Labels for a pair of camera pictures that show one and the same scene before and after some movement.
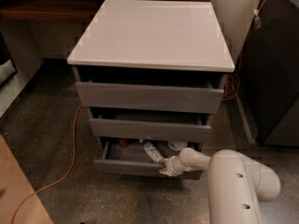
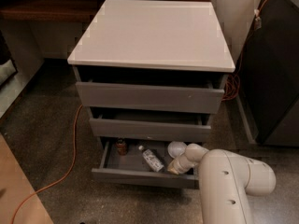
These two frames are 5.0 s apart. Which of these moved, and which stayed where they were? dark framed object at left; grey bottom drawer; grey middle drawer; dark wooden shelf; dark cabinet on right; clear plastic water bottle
Moved: grey bottom drawer; clear plastic water bottle
Stayed: grey middle drawer; dark wooden shelf; dark cabinet on right; dark framed object at left
